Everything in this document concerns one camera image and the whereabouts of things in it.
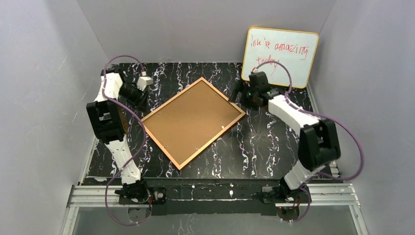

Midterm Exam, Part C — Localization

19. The orange wooden picture frame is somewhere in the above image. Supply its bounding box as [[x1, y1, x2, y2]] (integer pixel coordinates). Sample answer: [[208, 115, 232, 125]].
[[141, 77, 246, 171]]

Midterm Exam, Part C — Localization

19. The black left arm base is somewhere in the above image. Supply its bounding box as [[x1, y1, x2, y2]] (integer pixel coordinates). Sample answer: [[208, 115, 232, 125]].
[[115, 187, 167, 205]]

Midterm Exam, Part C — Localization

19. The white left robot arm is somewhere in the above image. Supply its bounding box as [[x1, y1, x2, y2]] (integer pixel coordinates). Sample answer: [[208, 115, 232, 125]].
[[86, 66, 152, 185]]

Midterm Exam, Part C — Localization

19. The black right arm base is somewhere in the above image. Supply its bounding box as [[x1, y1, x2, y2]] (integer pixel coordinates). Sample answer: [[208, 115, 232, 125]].
[[259, 186, 310, 206]]

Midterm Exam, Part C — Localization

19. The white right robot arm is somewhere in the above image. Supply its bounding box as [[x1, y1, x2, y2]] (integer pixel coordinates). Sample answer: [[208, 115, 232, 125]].
[[229, 72, 341, 193]]

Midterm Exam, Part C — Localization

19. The yellow-framed whiteboard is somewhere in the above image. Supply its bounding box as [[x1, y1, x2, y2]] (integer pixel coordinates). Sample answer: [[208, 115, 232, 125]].
[[241, 27, 320, 89]]

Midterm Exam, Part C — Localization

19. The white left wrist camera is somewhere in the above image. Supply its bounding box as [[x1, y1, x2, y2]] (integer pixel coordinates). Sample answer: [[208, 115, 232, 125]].
[[137, 76, 154, 92]]

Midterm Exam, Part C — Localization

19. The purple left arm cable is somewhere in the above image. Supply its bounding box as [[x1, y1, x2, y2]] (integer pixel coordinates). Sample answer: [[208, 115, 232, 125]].
[[101, 55, 150, 226]]

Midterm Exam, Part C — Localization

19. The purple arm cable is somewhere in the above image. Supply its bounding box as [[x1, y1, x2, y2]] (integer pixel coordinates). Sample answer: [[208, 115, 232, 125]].
[[101, 55, 150, 226], [251, 61, 365, 223]]

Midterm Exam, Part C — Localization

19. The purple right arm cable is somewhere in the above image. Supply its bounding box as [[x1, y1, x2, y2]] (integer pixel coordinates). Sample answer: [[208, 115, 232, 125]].
[[251, 61, 365, 223]]

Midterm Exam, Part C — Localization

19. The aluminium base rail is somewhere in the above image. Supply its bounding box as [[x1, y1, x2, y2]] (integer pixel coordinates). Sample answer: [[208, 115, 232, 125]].
[[61, 180, 368, 235]]

